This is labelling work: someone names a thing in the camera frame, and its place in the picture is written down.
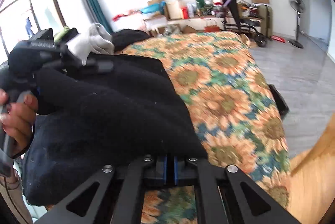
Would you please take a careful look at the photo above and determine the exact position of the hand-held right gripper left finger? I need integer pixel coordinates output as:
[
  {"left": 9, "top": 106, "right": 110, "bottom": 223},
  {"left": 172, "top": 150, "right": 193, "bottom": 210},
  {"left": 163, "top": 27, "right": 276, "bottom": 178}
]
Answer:
[{"left": 34, "top": 154, "right": 168, "bottom": 224}]

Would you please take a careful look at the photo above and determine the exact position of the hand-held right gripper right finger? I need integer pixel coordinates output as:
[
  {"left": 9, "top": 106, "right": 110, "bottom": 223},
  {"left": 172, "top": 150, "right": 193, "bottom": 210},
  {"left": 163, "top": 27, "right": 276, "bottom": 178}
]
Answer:
[{"left": 174, "top": 154, "right": 301, "bottom": 224}]

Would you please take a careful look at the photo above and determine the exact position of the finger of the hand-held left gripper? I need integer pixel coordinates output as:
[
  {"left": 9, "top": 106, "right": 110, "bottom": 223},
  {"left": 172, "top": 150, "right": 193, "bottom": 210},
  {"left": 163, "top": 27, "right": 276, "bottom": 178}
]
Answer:
[{"left": 79, "top": 59, "right": 114, "bottom": 75}]

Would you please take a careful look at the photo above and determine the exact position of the black knit sweater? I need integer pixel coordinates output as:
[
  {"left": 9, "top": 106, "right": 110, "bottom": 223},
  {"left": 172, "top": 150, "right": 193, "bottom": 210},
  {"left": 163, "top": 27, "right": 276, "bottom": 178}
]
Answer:
[{"left": 21, "top": 52, "right": 208, "bottom": 206}]

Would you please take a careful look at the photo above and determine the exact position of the person's left forearm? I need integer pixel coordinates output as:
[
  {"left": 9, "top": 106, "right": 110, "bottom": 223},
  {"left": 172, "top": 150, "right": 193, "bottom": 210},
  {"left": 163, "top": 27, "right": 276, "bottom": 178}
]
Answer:
[{"left": 0, "top": 158, "right": 33, "bottom": 224}]

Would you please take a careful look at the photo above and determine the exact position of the person's left hand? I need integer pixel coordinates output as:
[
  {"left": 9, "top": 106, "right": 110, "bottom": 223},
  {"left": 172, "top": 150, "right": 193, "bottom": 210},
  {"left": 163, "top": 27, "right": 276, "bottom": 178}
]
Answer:
[{"left": 0, "top": 89, "right": 40, "bottom": 159}]

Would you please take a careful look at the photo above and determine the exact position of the grey knit sweater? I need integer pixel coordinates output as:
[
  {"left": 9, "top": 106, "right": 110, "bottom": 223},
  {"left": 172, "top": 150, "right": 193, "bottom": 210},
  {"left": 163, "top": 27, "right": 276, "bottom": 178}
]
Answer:
[{"left": 67, "top": 23, "right": 116, "bottom": 62}]

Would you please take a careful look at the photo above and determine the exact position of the green garment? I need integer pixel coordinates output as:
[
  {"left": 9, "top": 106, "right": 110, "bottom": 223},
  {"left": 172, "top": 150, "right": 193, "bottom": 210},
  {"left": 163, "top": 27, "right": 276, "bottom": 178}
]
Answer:
[{"left": 54, "top": 26, "right": 71, "bottom": 41}]

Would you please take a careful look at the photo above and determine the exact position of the black jacket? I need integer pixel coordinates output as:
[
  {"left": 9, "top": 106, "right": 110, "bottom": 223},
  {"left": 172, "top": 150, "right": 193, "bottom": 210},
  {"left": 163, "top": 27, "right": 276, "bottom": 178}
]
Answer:
[{"left": 111, "top": 29, "right": 152, "bottom": 52}]

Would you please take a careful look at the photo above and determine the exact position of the white plastic container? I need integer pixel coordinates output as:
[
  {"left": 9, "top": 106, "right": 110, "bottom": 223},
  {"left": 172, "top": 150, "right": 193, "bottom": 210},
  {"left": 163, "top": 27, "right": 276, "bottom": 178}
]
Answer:
[{"left": 166, "top": 0, "right": 184, "bottom": 20}]

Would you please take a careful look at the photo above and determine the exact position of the sunflower tablecloth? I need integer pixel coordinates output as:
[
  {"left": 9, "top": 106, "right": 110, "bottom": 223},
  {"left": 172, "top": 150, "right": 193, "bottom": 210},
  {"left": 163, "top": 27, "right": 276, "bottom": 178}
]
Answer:
[{"left": 115, "top": 30, "right": 291, "bottom": 224}]

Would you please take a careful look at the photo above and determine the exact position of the black waste bin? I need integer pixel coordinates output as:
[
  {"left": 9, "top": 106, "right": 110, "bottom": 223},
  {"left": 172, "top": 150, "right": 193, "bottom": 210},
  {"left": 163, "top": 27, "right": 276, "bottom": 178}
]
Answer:
[{"left": 267, "top": 84, "right": 290, "bottom": 120}]

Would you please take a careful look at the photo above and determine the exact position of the wooden chair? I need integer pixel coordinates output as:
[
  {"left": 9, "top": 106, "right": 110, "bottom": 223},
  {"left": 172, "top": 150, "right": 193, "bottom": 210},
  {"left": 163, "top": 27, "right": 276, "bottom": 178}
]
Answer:
[{"left": 286, "top": 111, "right": 335, "bottom": 224}]

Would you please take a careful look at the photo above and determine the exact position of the black trolley cart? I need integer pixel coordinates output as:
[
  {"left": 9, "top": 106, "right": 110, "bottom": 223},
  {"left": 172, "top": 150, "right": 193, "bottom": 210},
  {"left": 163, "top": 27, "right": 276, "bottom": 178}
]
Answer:
[{"left": 211, "top": 0, "right": 269, "bottom": 48}]

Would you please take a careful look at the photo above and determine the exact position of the olive suitcase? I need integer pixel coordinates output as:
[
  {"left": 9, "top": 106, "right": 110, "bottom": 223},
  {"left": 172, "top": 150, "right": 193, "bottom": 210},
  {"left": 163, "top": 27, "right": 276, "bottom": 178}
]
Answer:
[{"left": 258, "top": 4, "right": 274, "bottom": 38}]

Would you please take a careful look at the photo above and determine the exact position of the black standing fan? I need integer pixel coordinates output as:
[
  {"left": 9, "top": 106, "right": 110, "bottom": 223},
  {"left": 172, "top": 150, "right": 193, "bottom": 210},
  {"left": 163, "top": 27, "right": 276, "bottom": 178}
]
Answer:
[{"left": 288, "top": 0, "right": 306, "bottom": 49}]

